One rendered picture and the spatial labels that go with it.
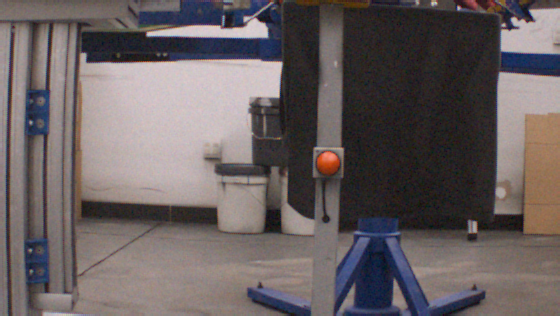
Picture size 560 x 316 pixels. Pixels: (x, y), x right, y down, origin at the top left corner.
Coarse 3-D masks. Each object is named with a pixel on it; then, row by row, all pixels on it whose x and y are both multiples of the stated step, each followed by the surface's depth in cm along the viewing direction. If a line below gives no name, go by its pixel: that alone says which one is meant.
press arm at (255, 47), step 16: (96, 48) 323; (112, 48) 325; (128, 48) 327; (144, 48) 329; (160, 48) 332; (176, 48) 334; (192, 48) 336; (208, 48) 338; (224, 48) 340; (240, 48) 343; (256, 48) 345; (272, 48) 346
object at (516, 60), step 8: (504, 56) 340; (512, 56) 338; (520, 56) 337; (528, 56) 335; (536, 56) 334; (544, 56) 332; (552, 56) 331; (504, 64) 340; (512, 64) 338; (520, 64) 337; (528, 64) 335; (536, 64) 334; (544, 64) 332; (552, 64) 331
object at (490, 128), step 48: (288, 48) 232; (384, 48) 231; (432, 48) 231; (480, 48) 231; (288, 96) 234; (384, 96) 232; (432, 96) 232; (480, 96) 231; (288, 144) 234; (384, 144) 233; (432, 144) 233; (480, 144) 231; (288, 192) 235; (384, 192) 233; (432, 192) 234; (480, 192) 232
